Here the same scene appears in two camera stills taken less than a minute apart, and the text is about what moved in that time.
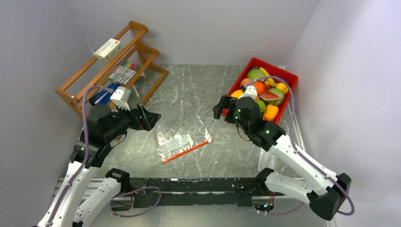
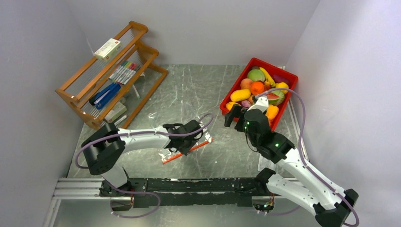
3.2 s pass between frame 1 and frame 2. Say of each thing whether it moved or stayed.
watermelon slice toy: stayed
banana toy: stayed
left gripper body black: moved
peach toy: stayed
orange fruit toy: stayed
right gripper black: moved
